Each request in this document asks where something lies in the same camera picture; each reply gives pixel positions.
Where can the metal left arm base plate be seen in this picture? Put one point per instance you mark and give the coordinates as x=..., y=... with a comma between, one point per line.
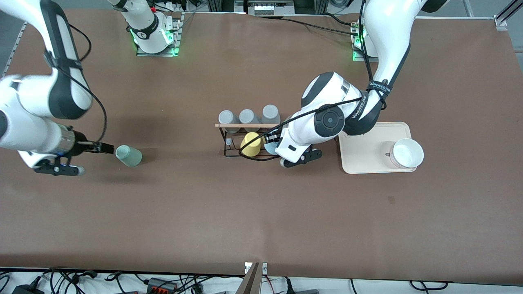
x=356, y=55

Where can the pale green cup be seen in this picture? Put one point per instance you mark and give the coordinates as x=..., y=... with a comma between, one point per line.
x=128, y=156

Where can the white terminal block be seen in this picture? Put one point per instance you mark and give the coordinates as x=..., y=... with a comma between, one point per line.
x=268, y=8

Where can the wooden slat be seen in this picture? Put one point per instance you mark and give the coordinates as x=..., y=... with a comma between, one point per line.
x=250, y=281

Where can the yellow cup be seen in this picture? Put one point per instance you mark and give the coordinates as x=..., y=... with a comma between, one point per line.
x=250, y=145

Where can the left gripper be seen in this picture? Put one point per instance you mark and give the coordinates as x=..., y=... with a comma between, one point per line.
x=274, y=139

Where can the small white bracket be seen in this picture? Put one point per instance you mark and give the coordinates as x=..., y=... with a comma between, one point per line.
x=264, y=268

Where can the grey cup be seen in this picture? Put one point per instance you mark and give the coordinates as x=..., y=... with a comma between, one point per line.
x=270, y=113
x=247, y=116
x=228, y=117

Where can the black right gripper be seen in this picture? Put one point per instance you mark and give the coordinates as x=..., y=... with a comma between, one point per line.
x=82, y=146

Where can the light blue cup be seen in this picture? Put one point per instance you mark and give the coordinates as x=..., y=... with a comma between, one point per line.
x=270, y=149

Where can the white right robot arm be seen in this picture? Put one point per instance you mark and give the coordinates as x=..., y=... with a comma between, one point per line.
x=24, y=130

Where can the black power strip red switches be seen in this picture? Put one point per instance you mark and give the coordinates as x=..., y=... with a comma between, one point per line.
x=162, y=284

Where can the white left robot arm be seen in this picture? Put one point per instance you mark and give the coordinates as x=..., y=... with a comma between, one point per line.
x=388, y=32

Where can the black power adapter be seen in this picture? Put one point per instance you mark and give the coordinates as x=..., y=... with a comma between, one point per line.
x=27, y=290

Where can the white bowl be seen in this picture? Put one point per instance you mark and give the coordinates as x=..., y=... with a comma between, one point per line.
x=406, y=153

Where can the cream rectangular tray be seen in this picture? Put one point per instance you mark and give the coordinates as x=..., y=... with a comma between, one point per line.
x=367, y=155

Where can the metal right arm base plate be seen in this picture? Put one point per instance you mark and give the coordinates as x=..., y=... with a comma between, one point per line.
x=175, y=32

